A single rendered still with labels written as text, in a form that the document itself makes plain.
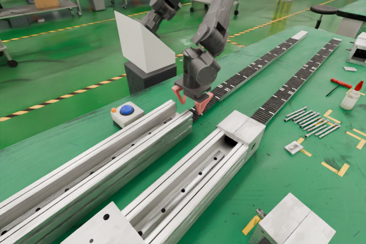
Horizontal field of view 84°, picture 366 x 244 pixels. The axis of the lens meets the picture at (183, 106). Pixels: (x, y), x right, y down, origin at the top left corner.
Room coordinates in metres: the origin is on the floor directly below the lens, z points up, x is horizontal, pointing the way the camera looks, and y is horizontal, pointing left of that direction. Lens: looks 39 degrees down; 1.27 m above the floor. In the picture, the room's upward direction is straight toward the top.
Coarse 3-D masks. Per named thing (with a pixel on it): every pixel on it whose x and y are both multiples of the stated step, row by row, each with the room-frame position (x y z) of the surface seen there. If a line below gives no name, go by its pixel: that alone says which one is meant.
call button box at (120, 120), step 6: (138, 108) 0.52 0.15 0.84; (114, 114) 0.49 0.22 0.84; (120, 114) 0.49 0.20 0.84; (126, 114) 0.49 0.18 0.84; (132, 114) 0.49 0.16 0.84; (138, 114) 0.49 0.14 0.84; (114, 120) 0.49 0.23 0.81; (120, 120) 0.46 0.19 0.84; (126, 120) 0.46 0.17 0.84; (132, 120) 0.47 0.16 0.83; (120, 126) 0.47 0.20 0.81
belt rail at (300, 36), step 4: (300, 32) 1.32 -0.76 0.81; (304, 32) 1.32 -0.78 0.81; (296, 36) 1.25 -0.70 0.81; (300, 36) 1.25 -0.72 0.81; (304, 36) 1.30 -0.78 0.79; (300, 40) 1.25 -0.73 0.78; (288, 48) 1.11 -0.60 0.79; (284, 52) 1.08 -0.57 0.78; (272, 60) 0.97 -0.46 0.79; (268, 64) 0.93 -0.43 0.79; (260, 68) 0.87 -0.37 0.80; (256, 72) 0.84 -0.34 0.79; (252, 76) 0.82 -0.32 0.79; (244, 80) 0.76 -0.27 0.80; (240, 84) 0.74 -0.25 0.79; (236, 88) 0.72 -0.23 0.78; (228, 92) 0.69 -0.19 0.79; (232, 92) 0.70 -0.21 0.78; (224, 96) 0.66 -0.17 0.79; (220, 100) 0.64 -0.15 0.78
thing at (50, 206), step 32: (128, 128) 0.41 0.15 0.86; (160, 128) 0.41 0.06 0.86; (96, 160) 0.31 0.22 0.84; (128, 160) 0.30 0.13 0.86; (32, 192) 0.22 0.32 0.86; (64, 192) 0.23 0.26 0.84; (96, 192) 0.23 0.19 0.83; (0, 224) 0.17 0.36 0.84; (32, 224) 0.16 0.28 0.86; (64, 224) 0.18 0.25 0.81
